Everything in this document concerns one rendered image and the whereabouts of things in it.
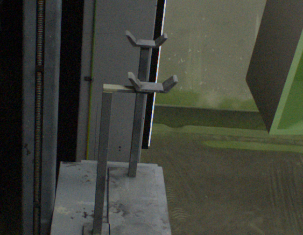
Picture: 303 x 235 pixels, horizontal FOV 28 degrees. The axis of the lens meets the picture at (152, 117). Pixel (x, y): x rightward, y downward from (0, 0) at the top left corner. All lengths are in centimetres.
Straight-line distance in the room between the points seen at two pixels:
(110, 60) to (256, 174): 143
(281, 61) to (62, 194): 119
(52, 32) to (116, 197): 38
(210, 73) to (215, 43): 16
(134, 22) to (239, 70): 169
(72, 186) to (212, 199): 142
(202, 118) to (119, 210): 197
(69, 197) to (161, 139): 181
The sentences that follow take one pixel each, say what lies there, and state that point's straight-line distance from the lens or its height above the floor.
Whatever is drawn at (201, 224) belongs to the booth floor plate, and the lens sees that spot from 246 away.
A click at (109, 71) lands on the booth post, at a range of 158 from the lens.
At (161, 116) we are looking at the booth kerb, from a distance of 309.
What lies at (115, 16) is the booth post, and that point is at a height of 103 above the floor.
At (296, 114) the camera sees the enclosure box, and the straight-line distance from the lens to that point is 245.
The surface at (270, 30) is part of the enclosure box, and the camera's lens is 232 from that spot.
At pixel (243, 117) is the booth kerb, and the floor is 13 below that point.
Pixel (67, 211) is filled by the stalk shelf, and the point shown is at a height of 79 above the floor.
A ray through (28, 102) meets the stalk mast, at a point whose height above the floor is 102.
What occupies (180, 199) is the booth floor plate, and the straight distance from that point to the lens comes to 258.
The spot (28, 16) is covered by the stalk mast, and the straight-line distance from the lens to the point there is 101.
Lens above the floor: 150
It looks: 27 degrees down
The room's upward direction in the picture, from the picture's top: 7 degrees clockwise
